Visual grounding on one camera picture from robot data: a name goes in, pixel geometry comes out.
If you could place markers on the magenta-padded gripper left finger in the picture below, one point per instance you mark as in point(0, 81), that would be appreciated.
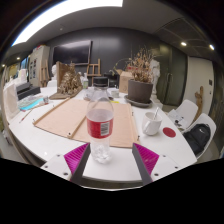
point(76, 160)

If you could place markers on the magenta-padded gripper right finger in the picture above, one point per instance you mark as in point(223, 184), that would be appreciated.
point(146, 160)

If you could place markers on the clear red-labelled drink bottle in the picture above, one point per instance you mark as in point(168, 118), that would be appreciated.
point(100, 126)

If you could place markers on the white mug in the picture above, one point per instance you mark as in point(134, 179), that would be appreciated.
point(151, 127)

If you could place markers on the flat round red coaster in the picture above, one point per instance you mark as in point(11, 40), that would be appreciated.
point(169, 132)

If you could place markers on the large wooden drawing board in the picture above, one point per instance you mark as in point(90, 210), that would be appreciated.
point(60, 120)

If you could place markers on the metal spoon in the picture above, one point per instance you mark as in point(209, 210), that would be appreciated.
point(156, 112)

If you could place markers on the pile of papers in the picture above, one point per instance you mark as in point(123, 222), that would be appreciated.
point(175, 116)

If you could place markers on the black backpack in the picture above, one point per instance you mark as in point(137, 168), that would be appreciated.
point(197, 138)

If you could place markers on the grey plant saucer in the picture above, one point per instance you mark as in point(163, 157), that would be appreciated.
point(138, 105)

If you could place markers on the thin red paintbrush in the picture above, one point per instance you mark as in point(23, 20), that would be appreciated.
point(26, 116)

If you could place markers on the white chair with green seat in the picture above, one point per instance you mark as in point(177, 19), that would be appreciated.
point(206, 118)
point(188, 108)

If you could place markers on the dried plant in grey pot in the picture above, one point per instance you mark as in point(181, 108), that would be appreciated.
point(140, 91)

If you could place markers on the small white cup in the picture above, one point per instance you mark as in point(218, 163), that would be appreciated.
point(115, 93)

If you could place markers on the teal flat case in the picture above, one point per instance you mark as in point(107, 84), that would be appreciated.
point(30, 102)

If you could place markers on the brown carved wooden sculpture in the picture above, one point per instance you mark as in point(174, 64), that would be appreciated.
point(69, 83)

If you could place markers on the small pale green bottle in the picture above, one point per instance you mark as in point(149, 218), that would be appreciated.
point(85, 82)

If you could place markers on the wooden figure sculpture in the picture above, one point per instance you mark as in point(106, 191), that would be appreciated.
point(199, 100)

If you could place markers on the cardboard box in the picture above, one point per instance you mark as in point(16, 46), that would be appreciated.
point(124, 81)

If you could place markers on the black desktop device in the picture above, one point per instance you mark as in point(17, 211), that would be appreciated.
point(28, 91)

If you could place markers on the small white bust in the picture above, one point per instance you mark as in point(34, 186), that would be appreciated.
point(54, 70)

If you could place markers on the wooden easel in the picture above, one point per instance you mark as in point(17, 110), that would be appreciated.
point(44, 73)
point(94, 68)

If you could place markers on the white cabinet with pictures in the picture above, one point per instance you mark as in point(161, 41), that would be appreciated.
point(35, 65)

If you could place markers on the round ceiling spotlight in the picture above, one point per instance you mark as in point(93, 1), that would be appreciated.
point(183, 43)
point(211, 47)

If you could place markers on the long ceiling light strip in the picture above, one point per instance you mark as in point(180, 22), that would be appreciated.
point(66, 13)

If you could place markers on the black wall screen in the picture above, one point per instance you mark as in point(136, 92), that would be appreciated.
point(71, 52)

